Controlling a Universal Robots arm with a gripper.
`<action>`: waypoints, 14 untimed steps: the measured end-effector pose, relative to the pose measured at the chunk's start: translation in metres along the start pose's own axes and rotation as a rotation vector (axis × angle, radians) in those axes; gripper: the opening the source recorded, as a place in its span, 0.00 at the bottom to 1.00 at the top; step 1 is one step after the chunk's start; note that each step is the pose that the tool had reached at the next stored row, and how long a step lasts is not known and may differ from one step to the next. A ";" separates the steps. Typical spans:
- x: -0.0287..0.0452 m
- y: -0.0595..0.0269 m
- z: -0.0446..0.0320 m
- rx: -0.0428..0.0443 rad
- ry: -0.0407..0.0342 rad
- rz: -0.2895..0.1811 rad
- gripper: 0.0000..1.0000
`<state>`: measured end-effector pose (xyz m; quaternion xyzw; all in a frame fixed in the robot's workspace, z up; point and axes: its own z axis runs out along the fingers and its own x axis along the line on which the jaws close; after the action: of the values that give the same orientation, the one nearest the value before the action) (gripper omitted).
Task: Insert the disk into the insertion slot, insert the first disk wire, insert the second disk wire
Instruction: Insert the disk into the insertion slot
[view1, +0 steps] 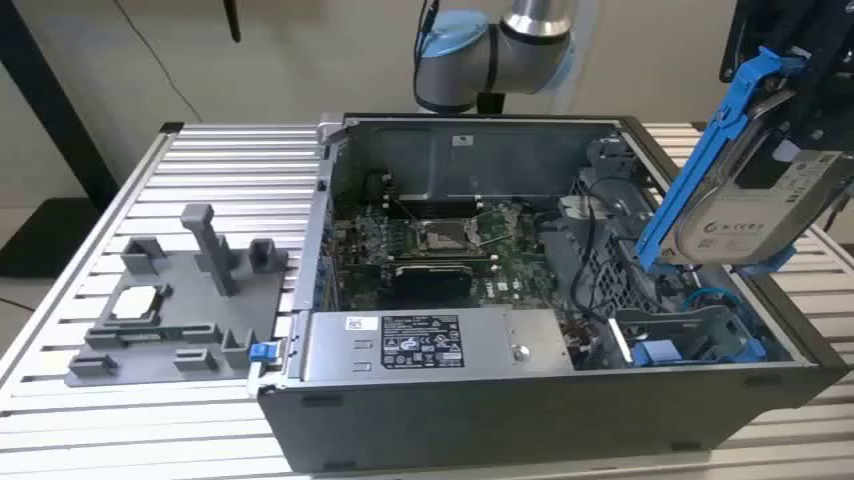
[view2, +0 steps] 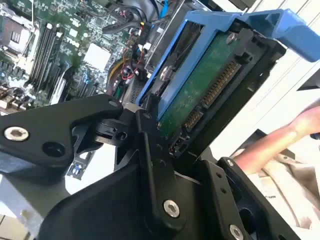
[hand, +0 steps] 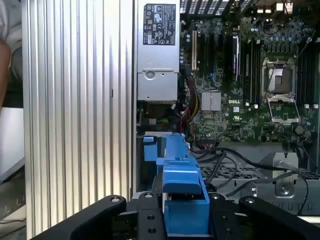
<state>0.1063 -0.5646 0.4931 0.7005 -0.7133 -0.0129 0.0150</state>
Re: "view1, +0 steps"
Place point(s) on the hard disk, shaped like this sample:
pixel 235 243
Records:
pixel 735 230

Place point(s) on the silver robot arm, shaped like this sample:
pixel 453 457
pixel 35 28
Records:
pixel 468 65

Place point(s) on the green motherboard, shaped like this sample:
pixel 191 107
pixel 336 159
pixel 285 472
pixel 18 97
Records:
pixel 521 270

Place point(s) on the CPU socket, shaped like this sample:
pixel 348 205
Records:
pixel 441 235

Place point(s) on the silver power supply unit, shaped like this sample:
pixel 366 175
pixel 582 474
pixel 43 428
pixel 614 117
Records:
pixel 428 350

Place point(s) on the black PC case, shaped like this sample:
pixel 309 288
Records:
pixel 468 425

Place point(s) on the blue case latch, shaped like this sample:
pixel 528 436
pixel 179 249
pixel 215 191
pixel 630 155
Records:
pixel 262 352

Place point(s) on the gray parts rack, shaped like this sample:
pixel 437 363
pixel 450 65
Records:
pixel 187 300

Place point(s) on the silver CPU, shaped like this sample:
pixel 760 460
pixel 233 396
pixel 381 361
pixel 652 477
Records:
pixel 137 302

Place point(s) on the black flat stand base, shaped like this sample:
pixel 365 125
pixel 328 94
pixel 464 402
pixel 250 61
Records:
pixel 47 235

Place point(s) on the black metal post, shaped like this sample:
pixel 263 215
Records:
pixel 47 100

